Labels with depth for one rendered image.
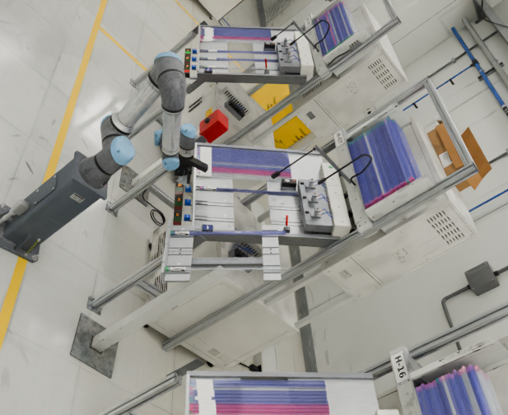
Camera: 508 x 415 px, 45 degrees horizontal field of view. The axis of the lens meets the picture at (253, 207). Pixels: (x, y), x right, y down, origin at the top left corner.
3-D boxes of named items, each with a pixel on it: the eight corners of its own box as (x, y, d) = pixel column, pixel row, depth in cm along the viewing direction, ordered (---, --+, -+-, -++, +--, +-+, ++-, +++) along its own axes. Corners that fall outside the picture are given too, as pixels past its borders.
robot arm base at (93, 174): (76, 177, 264) (91, 165, 260) (79, 154, 275) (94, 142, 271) (104, 194, 274) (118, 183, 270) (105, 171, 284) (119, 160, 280)
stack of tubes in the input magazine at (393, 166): (364, 207, 284) (415, 177, 273) (347, 142, 322) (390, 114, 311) (379, 221, 291) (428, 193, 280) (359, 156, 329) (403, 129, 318)
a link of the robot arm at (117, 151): (96, 167, 262) (118, 150, 257) (95, 144, 270) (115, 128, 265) (118, 178, 271) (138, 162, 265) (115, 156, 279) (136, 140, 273)
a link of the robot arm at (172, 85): (190, 88, 240) (184, 171, 278) (187, 70, 247) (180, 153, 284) (160, 89, 237) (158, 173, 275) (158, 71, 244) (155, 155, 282)
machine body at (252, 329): (135, 327, 329) (221, 274, 304) (146, 235, 381) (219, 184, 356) (216, 375, 364) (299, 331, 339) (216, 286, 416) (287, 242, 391)
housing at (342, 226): (328, 246, 298) (335, 225, 289) (315, 182, 334) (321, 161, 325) (344, 247, 299) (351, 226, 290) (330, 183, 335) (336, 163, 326)
